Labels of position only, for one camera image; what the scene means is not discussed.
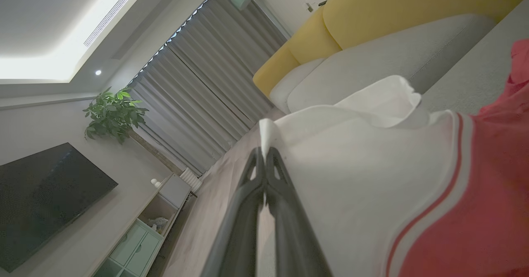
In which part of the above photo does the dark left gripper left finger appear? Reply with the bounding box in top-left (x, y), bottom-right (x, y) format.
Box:
top-left (201, 147), bottom-right (265, 277)

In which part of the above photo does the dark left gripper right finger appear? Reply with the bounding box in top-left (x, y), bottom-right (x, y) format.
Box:
top-left (264, 147), bottom-right (333, 277)

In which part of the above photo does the red jersey with white stripes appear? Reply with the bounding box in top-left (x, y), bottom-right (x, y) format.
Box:
top-left (258, 39), bottom-right (529, 277)

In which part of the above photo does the grey toy figurine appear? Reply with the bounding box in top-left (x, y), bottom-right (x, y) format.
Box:
top-left (147, 217), bottom-right (169, 233)

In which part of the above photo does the mint and wood tv cabinet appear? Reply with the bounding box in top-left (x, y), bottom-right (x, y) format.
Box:
top-left (89, 174), bottom-right (193, 277)

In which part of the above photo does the grey pleated curtain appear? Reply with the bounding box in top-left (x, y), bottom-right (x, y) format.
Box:
top-left (128, 0), bottom-right (290, 176)

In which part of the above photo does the green potted plant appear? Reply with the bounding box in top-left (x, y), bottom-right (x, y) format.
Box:
top-left (83, 87), bottom-right (184, 176)

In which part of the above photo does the black flat television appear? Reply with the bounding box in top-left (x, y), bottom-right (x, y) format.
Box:
top-left (0, 143), bottom-right (119, 273)

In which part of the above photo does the yellow sofa backrest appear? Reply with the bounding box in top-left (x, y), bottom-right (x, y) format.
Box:
top-left (253, 0), bottom-right (529, 100)

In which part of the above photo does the white ceiling air vent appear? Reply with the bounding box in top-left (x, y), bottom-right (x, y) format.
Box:
top-left (84, 0), bottom-right (146, 47)

